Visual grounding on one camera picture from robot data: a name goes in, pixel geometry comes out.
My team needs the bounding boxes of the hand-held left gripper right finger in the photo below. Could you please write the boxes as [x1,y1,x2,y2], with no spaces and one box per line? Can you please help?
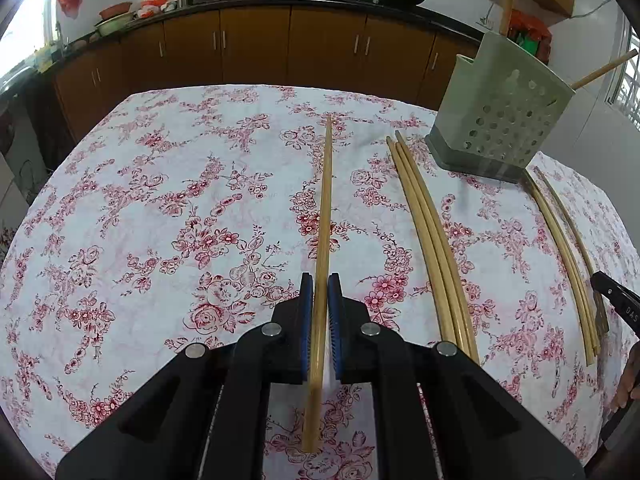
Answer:
[327,272,586,480]

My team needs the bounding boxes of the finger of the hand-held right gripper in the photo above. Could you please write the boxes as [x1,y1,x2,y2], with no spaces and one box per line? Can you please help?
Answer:
[590,270,640,335]

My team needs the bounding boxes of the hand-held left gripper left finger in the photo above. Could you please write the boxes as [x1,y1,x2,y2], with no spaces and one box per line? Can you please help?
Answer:
[55,272,315,480]

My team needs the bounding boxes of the grey perforated utensil holder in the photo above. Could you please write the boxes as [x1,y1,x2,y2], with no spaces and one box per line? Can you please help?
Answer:
[425,30,577,184]

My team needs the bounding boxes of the person's right hand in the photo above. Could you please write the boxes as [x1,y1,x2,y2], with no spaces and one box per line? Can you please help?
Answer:
[611,341,640,411]

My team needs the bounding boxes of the red floral tablecloth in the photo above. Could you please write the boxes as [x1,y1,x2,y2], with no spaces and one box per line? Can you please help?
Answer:
[0,85,633,480]

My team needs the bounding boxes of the large barred window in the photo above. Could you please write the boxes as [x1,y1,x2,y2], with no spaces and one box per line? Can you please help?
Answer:
[605,10,640,131]

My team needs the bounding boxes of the brown lower kitchen cabinets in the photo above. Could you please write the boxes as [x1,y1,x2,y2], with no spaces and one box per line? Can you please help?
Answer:
[50,4,483,133]

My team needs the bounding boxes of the large red plastic bag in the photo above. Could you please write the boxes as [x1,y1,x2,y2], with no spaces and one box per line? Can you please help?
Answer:
[507,9,552,63]

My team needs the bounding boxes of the black kitchen countertop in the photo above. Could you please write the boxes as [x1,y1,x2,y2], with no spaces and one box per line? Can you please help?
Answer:
[30,0,488,61]

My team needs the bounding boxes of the red and white plastic bags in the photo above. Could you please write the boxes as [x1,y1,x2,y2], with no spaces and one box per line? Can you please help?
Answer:
[131,0,177,20]

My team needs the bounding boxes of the small bright window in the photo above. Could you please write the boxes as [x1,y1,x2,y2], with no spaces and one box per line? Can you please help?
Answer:
[0,0,61,86]

